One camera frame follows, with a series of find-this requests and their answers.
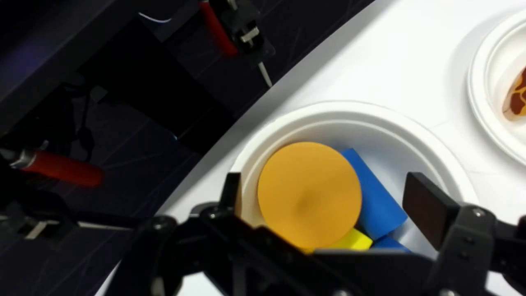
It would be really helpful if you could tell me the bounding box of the blue block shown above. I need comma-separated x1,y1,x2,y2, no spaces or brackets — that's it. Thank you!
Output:
343,148,408,240

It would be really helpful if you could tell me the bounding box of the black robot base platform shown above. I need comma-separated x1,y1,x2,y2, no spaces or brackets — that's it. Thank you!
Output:
0,0,375,296

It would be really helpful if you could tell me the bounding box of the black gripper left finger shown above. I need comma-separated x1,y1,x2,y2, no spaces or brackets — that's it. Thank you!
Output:
219,173,242,214

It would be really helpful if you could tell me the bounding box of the white bowl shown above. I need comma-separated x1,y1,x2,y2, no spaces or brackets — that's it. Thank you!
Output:
232,102,479,227

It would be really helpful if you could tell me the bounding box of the black clamp with orange grip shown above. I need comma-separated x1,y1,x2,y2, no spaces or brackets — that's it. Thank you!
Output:
200,0,275,87

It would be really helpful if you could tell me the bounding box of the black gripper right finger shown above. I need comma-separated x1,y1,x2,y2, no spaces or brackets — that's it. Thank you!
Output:
403,173,497,275

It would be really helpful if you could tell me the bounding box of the white plate with green blocks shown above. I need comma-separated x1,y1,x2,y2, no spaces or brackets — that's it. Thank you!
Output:
468,7,526,165

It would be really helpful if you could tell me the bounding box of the small yellow block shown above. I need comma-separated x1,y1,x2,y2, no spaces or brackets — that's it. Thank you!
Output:
326,229,374,252

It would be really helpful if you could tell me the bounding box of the yellow round block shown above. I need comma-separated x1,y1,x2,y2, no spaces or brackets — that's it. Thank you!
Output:
257,142,362,250

